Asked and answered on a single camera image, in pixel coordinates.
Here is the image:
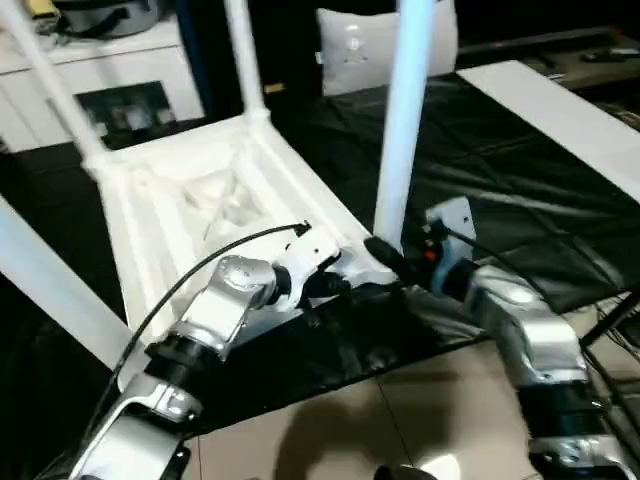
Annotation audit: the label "white plastic table leg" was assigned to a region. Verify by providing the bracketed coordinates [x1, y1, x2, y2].
[223, 0, 274, 124]
[373, 0, 437, 251]
[0, 194, 135, 371]
[0, 0, 109, 169]

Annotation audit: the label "white plastic table top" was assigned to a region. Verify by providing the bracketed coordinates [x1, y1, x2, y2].
[79, 110, 404, 394]

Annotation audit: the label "white flat board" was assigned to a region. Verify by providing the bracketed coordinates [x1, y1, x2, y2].
[457, 59, 640, 211]

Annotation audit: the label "black tripod leg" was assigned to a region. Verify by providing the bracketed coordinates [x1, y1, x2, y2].
[579, 294, 640, 347]

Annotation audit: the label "grey cushion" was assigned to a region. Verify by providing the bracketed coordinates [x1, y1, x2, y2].
[314, 4, 459, 97]

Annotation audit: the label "black box with yellow label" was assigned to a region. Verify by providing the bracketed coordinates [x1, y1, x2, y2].
[179, 0, 326, 101]

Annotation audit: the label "dark wooden low table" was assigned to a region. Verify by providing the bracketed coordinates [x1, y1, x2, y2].
[519, 42, 640, 94]

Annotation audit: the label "white cabinet with glass doors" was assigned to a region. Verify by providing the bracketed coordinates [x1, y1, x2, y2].
[0, 14, 211, 154]

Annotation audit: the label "grey rounded device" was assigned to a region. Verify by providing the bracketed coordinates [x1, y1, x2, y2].
[52, 0, 154, 39]

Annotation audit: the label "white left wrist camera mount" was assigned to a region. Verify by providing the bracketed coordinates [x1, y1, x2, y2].
[279, 227, 344, 309]

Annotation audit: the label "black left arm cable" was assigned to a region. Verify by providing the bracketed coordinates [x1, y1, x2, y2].
[74, 220, 312, 476]

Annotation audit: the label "thin floor cables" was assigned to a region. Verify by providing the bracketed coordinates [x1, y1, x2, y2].
[594, 297, 640, 351]

